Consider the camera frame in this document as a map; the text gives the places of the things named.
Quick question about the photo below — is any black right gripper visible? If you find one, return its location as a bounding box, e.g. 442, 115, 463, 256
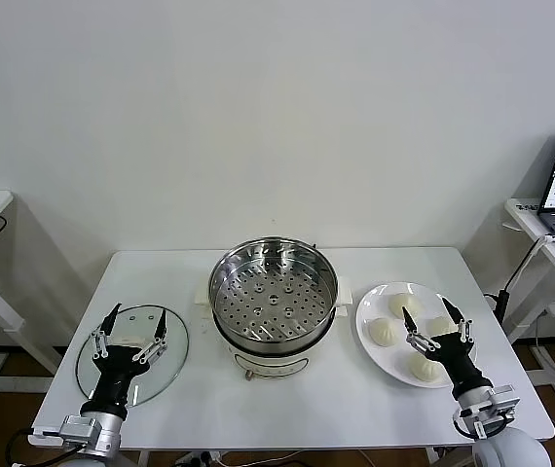
401, 297, 493, 398

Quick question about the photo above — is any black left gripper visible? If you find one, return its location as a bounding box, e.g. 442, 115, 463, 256
84, 303, 168, 419

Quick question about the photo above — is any white steamed baozi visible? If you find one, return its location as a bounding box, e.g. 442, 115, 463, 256
367, 317, 401, 348
387, 293, 423, 320
407, 350, 447, 385
425, 314, 457, 338

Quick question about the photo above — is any glass pot lid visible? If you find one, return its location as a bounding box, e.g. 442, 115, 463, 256
75, 305, 190, 406

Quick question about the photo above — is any stainless steel steamer basket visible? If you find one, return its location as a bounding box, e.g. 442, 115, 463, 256
207, 236, 341, 344

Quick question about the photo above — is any white round plate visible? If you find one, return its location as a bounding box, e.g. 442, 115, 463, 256
354, 281, 479, 389

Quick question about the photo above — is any black cable post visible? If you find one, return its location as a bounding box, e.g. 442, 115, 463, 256
484, 289, 510, 337

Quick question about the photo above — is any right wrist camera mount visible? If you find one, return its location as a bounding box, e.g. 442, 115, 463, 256
487, 384, 522, 420

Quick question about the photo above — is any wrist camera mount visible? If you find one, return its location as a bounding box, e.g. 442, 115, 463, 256
487, 384, 522, 420
27, 414, 104, 447

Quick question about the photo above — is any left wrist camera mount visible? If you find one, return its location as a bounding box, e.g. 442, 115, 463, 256
27, 414, 104, 447

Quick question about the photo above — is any white laptop cable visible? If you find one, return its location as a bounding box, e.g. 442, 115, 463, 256
507, 234, 555, 294

